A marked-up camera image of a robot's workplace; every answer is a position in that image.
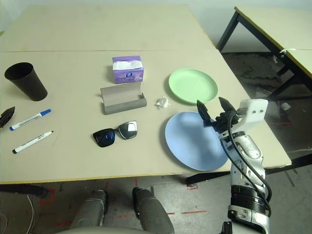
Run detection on light grey robot torso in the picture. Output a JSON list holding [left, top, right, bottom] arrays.
[[55, 226, 176, 234]]

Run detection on purple tissue pack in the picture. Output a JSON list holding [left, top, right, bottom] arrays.
[[112, 55, 145, 84]]

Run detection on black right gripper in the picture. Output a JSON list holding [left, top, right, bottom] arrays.
[[196, 97, 241, 134]]

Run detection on thin white floor cable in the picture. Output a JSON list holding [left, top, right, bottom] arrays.
[[0, 195, 35, 234], [289, 147, 312, 154]]

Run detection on black sunglasses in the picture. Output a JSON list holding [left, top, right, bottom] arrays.
[[92, 120, 138, 148]]

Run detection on blue plate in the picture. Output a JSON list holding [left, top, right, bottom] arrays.
[[165, 111, 231, 171]]

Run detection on grey robot right leg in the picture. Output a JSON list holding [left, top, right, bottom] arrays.
[[132, 186, 175, 232]]

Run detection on grey robot leg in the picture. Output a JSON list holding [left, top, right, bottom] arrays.
[[132, 186, 175, 232], [70, 189, 109, 230]]

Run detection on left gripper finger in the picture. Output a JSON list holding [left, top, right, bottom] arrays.
[[0, 106, 16, 129]]

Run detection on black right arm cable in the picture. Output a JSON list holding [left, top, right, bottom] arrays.
[[227, 108, 273, 217]]

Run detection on grey robot left leg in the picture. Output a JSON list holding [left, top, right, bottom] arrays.
[[70, 189, 109, 230]]

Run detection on white paper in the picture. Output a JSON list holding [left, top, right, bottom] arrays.
[[155, 96, 170, 108]]

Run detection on white marker black tip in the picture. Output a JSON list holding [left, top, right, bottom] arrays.
[[12, 130, 55, 155]]

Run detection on white tie on table frame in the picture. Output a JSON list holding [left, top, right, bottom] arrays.
[[273, 47, 297, 64]]

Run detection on green plate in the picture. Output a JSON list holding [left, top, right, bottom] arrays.
[[168, 68, 219, 105]]

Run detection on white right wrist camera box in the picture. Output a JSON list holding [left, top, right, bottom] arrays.
[[231, 98, 269, 137]]

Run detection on black table foot bar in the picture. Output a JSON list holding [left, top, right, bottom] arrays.
[[186, 159, 312, 185], [0, 184, 49, 198]]

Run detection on black plastic cup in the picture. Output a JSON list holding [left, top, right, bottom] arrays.
[[4, 62, 48, 102]]

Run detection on beige table black frame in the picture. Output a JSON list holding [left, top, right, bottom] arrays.
[[216, 5, 312, 103]]

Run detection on grey glasses case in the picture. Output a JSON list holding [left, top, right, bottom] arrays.
[[100, 81, 148, 115]]

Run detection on white marker blue cap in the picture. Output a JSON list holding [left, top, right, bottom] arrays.
[[9, 109, 52, 132]]

